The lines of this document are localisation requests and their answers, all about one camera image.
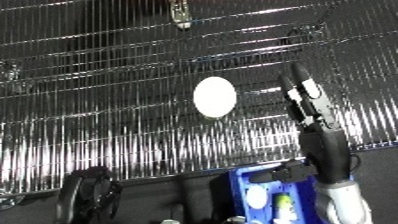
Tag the pale right robot arm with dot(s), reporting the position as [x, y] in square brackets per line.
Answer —
[343, 206]

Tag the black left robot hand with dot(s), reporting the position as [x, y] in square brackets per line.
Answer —
[89, 196]

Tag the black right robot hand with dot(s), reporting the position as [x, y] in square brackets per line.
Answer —
[326, 150]

